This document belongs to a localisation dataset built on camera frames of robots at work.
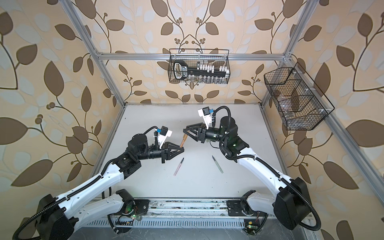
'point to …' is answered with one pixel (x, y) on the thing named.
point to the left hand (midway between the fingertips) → (183, 150)
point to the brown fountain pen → (184, 139)
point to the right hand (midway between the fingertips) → (186, 131)
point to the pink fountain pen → (178, 167)
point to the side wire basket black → (302, 105)
